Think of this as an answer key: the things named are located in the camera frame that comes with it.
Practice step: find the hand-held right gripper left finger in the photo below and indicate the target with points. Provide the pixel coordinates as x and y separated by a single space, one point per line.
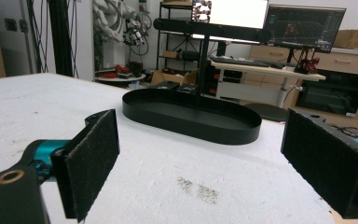
90 161

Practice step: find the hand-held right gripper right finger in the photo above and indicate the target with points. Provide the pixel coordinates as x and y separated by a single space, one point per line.
329 161

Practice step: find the black built-in appliance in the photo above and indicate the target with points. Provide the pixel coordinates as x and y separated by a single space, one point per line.
332 93

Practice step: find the black round base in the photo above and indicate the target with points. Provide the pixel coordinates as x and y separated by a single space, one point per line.
267 112

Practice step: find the round white side table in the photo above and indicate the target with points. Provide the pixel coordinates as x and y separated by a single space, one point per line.
121 78

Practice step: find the red and black device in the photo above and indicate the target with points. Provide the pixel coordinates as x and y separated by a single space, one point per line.
307 66

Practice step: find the light wooden cabinet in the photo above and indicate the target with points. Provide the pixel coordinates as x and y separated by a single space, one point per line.
341 62

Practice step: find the white standing desk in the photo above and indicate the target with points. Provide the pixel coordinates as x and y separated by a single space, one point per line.
270 72

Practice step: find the black oval tray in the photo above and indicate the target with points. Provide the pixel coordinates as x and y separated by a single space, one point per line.
195 119

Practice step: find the open cardboard box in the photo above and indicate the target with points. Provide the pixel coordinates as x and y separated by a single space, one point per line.
171 77

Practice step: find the cardboard box on cabinet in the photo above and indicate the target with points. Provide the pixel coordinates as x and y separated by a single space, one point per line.
350 39

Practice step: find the dark screen monitor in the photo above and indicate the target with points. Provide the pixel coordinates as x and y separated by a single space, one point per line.
304 28

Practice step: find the black keyboard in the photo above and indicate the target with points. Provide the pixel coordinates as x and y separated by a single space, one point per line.
236 61

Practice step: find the black metal shelf rack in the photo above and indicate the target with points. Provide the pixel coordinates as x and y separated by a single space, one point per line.
180 56

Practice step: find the bright white monitor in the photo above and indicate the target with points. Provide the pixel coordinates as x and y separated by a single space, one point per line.
239 12

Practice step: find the black metal stand post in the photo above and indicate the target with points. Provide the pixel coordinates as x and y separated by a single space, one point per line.
60 37

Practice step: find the black wall socket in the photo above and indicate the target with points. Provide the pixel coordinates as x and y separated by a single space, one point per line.
11 25
23 26

